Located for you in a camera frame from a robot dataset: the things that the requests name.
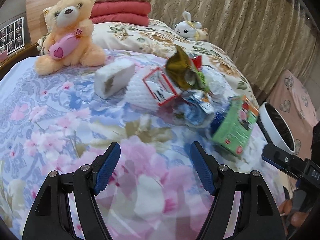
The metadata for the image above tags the green carton box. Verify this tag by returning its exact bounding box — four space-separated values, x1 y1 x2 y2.
210 95 258 157

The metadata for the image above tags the blue snack wrapper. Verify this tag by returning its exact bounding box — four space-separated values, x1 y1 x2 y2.
209 111 227 137

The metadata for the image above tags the white paper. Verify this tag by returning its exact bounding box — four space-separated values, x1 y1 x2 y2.
201 65 226 103

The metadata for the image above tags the silver blue wrapper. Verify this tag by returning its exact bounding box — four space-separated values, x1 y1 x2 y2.
173 89 215 128

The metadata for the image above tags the red snack wrapper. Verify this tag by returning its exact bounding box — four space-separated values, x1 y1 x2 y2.
190 55 202 71

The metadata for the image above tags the white foam net sleeve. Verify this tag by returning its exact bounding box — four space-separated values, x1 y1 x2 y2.
124 67 159 112

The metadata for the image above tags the olive gold foil bag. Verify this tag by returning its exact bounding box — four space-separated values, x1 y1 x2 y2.
165 45 206 90

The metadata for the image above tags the red white small box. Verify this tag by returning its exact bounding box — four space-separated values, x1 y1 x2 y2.
142 67 182 107

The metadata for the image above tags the white foam block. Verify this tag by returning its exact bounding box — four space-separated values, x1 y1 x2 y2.
94 59 135 99

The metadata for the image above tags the white trash bin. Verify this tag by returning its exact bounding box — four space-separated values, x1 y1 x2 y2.
257 102 296 154

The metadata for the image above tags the right hand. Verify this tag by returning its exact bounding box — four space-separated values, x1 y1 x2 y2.
278 199 310 228

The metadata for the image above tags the pink heart cloth cover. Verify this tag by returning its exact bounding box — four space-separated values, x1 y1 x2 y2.
266 70 318 159

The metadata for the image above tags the beige patterned curtain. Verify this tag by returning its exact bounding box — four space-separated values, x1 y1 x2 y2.
151 0 319 97

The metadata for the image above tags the brown bear plush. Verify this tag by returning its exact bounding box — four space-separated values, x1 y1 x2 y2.
195 28 209 41

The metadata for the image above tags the wooden nightstand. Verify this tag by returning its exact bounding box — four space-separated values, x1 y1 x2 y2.
0 43 39 80

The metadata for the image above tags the white rabbit plush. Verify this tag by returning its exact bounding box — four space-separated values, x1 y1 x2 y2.
174 11 202 41

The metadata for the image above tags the orange teddy bear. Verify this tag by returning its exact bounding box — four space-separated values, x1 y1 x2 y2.
35 0 106 76

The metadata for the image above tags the cream floral quilt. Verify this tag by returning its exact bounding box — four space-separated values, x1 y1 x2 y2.
92 19 259 107

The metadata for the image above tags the red folded blanket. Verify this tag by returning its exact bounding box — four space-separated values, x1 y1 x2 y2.
90 1 151 27

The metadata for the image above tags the photo frame grid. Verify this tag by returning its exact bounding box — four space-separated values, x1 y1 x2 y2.
1 17 25 55

